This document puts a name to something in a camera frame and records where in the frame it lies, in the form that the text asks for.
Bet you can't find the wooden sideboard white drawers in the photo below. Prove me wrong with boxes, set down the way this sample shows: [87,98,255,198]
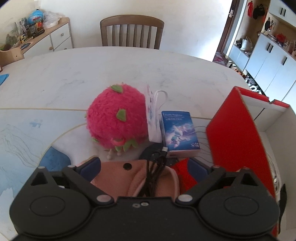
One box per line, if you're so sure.
[16,17,74,58]

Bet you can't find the blue illustrated table mat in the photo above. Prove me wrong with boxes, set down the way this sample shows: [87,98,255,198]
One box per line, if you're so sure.
[1,109,98,240]

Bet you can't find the brown wooden chair far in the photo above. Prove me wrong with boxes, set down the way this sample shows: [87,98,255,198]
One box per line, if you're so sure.
[100,15,165,50]

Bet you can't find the white handbag on shelf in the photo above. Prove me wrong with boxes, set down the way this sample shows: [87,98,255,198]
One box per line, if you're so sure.
[240,37,252,52]

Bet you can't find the white tall cabinet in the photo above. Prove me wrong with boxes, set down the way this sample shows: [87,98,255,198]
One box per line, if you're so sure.
[227,1,295,101]

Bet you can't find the blue tissue box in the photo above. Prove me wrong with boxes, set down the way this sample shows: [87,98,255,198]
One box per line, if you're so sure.
[160,110,200,158]

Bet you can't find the pink dragon fruit plush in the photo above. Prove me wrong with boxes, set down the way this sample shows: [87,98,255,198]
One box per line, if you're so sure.
[86,83,148,153]

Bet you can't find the wooden desk organizer box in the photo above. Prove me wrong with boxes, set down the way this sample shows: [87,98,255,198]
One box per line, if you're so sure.
[0,47,24,67]

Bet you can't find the white patterned small bag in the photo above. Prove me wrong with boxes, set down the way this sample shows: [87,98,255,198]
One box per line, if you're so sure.
[144,85,168,143]

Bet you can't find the red white cardboard box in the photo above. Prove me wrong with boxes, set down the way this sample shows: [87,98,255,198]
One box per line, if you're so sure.
[206,86,295,240]

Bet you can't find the black usb cable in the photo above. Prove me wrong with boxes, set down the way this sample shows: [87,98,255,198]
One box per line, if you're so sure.
[138,142,170,197]

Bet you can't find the red patterned rug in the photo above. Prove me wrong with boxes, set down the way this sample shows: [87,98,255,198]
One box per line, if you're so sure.
[213,52,228,66]

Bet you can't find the pink felt pouch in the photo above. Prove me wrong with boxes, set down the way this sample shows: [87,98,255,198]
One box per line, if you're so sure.
[91,160,180,200]

